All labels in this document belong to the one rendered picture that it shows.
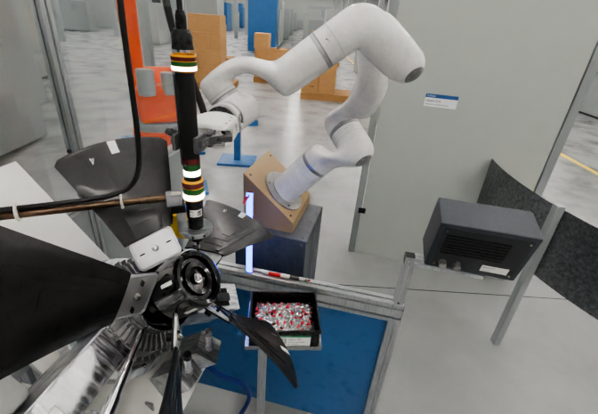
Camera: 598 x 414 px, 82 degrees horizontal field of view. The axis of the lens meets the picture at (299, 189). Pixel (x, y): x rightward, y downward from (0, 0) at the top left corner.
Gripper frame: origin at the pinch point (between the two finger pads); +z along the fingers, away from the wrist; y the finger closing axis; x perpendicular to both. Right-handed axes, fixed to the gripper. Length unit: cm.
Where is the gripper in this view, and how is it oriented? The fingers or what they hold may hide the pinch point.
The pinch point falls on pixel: (189, 142)
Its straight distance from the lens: 70.7
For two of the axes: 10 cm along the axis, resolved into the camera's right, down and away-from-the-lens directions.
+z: -2.1, 4.2, -8.8
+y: -9.7, -1.6, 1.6
